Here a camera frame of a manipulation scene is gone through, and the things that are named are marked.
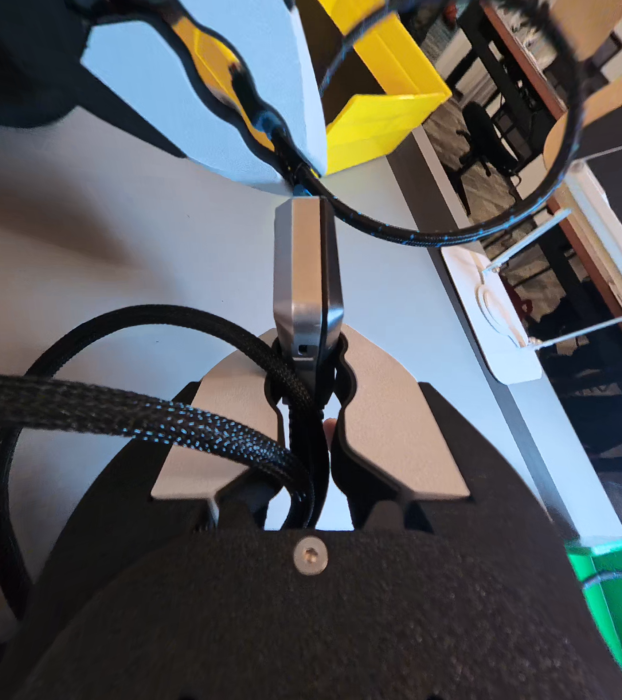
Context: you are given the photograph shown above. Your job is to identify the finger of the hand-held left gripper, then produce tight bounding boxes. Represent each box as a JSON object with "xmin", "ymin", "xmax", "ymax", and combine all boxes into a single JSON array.
[
  {"xmin": 171, "ymin": 0, "xmax": 328, "ymax": 177},
  {"xmin": 78, "ymin": 5, "xmax": 301, "ymax": 195}
]

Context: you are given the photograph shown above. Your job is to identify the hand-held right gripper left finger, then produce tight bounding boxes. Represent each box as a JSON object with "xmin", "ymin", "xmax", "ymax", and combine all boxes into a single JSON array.
[{"xmin": 150, "ymin": 328, "xmax": 291, "ymax": 527}]

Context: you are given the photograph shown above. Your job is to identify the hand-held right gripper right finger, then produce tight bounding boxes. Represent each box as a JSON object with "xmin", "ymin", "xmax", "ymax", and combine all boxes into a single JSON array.
[{"xmin": 330, "ymin": 324, "xmax": 473, "ymax": 501}]

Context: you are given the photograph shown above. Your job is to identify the yellow plastic bin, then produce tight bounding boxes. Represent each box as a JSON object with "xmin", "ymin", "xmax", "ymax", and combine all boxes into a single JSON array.
[{"xmin": 171, "ymin": 0, "xmax": 453, "ymax": 177}]

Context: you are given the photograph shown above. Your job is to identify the green-plug braided hdmi cable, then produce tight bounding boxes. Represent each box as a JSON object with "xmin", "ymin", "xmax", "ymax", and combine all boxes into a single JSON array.
[{"xmin": 229, "ymin": 0, "xmax": 587, "ymax": 248}]

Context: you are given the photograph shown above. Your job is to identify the black office chair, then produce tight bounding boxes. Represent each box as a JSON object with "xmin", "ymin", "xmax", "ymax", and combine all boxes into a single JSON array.
[{"xmin": 455, "ymin": 101, "xmax": 522, "ymax": 176}]

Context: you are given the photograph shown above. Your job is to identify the wooden desk black legs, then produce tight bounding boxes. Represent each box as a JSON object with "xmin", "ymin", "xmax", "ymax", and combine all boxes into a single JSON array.
[{"xmin": 453, "ymin": 0, "xmax": 568, "ymax": 143}]

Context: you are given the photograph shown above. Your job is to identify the black and wood panel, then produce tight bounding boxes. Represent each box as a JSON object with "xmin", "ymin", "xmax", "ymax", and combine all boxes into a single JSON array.
[{"xmin": 551, "ymin": 0, "xmax": 622, "ymax": 61}]

